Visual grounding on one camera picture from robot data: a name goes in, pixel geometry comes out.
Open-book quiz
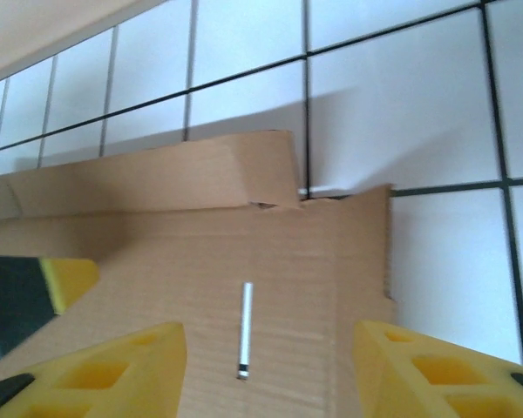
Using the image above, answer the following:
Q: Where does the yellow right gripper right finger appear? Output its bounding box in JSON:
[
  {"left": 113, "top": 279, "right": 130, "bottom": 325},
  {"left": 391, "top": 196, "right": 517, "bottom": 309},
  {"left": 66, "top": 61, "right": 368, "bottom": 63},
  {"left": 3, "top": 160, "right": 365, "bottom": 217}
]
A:
[{"left": 352, "top": 320, "right": 523, "bottom": 418}]

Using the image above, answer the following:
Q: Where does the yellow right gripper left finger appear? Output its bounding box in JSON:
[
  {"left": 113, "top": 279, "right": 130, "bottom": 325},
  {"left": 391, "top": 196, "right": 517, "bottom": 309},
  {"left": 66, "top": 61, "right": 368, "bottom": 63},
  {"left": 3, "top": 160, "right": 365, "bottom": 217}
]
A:
[{"left": 0, "top": 320, "right": 188, "bottom": 418}]

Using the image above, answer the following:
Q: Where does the brown cardboard paper box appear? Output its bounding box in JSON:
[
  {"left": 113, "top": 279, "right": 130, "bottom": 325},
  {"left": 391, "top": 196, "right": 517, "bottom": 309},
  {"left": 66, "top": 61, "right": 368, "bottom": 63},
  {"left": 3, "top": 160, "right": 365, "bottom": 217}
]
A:
[{"left": 0, "top": 129, "right": 397, "bottom": 418}]

